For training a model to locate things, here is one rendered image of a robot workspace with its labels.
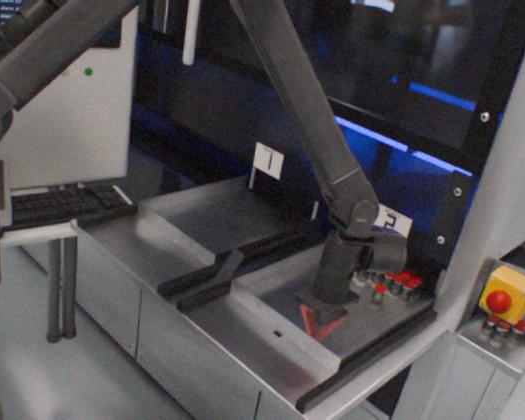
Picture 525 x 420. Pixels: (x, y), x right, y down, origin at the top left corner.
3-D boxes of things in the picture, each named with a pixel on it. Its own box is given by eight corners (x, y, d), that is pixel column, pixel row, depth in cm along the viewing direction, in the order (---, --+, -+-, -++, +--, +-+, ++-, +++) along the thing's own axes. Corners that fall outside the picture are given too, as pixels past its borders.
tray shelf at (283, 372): (231, 185, 156) (232, 179, 155) (463, 321, 116) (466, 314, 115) (69, 227, 123) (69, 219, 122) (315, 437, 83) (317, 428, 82)
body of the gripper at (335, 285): (358, 305, 95) (371, 267, 92) (322, 323, 88) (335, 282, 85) (327, 286, 99) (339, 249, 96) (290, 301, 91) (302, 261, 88)
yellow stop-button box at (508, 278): (492, 292, 109) (506, 261, 105) (528, 312, 104) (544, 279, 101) (475, 306, 103) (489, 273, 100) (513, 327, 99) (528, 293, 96)
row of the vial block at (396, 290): (340, 261, 125) (345, 243, 123) (409, 304, 115) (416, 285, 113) (334, 264, 124) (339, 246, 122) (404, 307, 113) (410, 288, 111)
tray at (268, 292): (340, 248, 131) (343, 234, 129) (439, 307, 116) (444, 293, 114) (229, 294, 108) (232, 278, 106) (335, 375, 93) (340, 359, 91)
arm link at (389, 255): (333, 185, 91) (355, 199, 83) (397, 194, 94) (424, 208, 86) (317, 255, 94) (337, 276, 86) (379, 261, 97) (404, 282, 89)
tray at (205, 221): (245, 186, 152) (247, 174, 151) (319, 229, 137) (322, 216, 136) (137, 214, 129) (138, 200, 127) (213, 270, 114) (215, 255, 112)
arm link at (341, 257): (325, 221, 90) (337, 238, 85) (364, 226, 92) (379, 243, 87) (313, 259, 92) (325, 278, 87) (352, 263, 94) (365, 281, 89)
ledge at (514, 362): (485, 316, 119) (488, 309, 118) (545, 351, 111) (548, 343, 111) (454, 342, 109) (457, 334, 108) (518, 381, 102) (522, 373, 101)
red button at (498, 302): (489, 301, 103) (497, 283, 101) (510, 312, 100) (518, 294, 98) (480, 308, 100) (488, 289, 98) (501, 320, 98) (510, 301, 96)
